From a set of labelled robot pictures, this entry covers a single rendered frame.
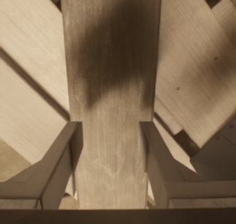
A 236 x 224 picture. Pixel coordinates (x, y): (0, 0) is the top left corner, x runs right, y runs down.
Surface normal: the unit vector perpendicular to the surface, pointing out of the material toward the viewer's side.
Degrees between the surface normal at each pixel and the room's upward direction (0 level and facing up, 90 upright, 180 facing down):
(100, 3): 0
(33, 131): 0
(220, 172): 90
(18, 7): 0
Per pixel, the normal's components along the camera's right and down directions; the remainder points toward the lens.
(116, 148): 0.01, 0.29
